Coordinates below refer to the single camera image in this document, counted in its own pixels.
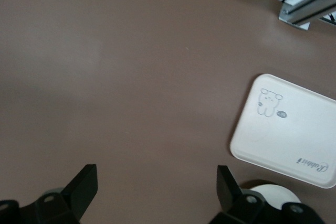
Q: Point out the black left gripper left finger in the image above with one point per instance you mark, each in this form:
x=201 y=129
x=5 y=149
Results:
x=71 y=197

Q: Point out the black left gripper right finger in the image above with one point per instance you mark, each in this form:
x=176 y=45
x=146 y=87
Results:
x=233 y=203

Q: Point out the round cream plate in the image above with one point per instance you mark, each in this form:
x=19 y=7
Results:
x=275 y=195

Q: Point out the cream rabbit print tray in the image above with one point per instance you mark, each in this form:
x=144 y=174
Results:
x=288 y=134

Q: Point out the aluminium camera post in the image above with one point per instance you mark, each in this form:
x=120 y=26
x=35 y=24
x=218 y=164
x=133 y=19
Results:
x=307 y=6

